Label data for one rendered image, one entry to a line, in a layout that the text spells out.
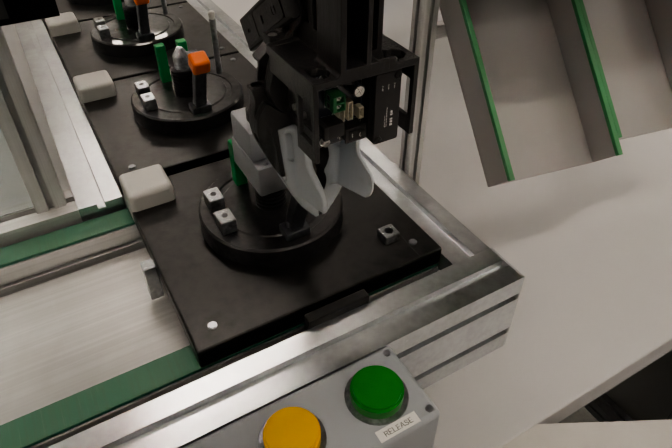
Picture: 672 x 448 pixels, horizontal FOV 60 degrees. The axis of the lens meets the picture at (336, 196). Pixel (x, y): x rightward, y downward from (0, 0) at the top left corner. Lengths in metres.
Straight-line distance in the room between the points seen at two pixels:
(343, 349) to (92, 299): 0.26
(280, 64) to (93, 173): 0.40
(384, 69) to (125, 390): 0.32
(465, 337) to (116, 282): 0.35
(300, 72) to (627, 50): 0.51
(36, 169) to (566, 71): 0.56
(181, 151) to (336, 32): 0.41
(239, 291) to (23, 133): 0.26
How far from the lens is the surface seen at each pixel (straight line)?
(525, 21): 0.68
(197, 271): 0.54
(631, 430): 0.62
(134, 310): 0.60
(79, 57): 0.97
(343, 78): 0.32
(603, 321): 0.69
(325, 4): 0.32
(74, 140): 0.79
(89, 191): 0.68
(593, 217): 0.82
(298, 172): 0.41
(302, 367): 0.47
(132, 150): 0.71
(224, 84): 0.78
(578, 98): 0.68
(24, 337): 0.61
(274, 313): 0.49
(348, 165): 0.42
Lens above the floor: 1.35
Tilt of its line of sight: 39 degrees down
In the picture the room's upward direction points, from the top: straight up
